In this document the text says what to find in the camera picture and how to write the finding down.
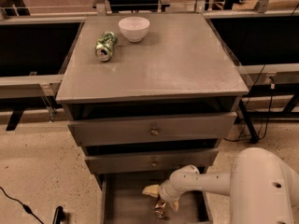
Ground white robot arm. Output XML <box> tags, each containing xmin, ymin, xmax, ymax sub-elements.
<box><xmin>142</xmin><ymin>147</ymin><xmax>299</xmax><ymax>224</ymax></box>

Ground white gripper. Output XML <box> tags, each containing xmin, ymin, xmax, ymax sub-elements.
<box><xmin>142</xmin><ymin>180</ymin><xmax>183</xmax><ymax>212</ymax></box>

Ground grey middle drawer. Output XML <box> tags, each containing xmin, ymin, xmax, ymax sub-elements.
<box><xmin>85</xmin><ymin>148</ymin><xmax>218</xmax><ymax>175</ymax></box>

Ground crushed green soda can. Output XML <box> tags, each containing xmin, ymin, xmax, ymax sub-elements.
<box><xmin>95</xmin><ymin>32</ymin><xmax>118</xmax><ymax>62</ymax></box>

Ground black cables by stand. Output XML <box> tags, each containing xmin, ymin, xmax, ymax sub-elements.
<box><xmin>223</xmin><ymin>63</ymin><xmax>277</xmax><ymax>143</ymax></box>

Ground brass top drawer knob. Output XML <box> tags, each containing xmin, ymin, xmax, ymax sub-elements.
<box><xmin>150</xmin><ymin>128</ymin><xmax>159</xmax><ymax>136</ymax></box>

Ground left metal railing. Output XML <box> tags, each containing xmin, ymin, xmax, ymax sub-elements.
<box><xmin>0</xmin><ymin>75</ymin><xmax>64</xmax><ymax>99</ymax></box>

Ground metal railing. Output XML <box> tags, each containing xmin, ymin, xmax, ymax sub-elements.
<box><xmin>236</xmin><ymin>63</ymin><xmax>299</xmax><ymax>86</ymax></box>
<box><xmin>0</xmin><ymin>75</ymin><xmax>64</xmax><ymax>99</ymax></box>

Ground grey top drawer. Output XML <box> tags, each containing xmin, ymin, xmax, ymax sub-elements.
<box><xmin>68</xmin><ymin>112</ymin><xmax>236</xmax><ymax>147</ymax></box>

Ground grey open bottom drawer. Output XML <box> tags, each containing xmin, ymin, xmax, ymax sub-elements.
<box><xmin>101</xmin><ymin>170</ymin><xmax>213</xmax><ymax>224</ymax></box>

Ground black object on floor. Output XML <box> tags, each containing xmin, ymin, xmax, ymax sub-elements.
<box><xmin>52</xmin><ymin>206</ymin><xmax>65</xmax><ymax>224</ymax></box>

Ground grey wooden drawer cabinet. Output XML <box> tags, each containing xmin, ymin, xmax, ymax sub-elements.
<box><xmin>55</xmin><ymin>13</ymin><xmax>249</xmax><ymax>185</ymax></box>

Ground black floor cable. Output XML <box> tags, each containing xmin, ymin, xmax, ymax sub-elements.
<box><xmin>0</xmin><ymin>186</ymin><xmax>46</xmax><ymax>224</ymax></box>

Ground brass drawer knob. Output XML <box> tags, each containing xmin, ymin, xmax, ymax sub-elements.
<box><xmin>151</xmin><ymin>160</ymin><xmax>157</xmax><ymax>168</ymax></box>
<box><xmin>150</xmin><ymin>128</ymin><xmax>159</xmax><ymax>136</ymax></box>

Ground right metal railing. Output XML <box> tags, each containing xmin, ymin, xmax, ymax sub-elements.
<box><xmin>236</xmin><ymin>63</ymin><xmax>299</xmax><ymax>86</ymax></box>

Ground brass middle drawer knob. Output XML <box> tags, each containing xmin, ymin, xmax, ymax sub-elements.
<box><xmin>151</xmin><ymin>160</ymin><xmax>157</xmax><ymax>168</ymax></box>

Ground crushed orange soda can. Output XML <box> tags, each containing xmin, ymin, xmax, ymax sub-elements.
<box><xmin>154</xmin><ymin>197</ymin><xmax>166</xmax><ymax>218</ymax></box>

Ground white ceramic bowl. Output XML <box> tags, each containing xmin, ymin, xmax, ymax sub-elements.
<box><xmin>119</xmin><ymin>17</ymin><xmax>150</xmax><ymax>42</ymax></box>

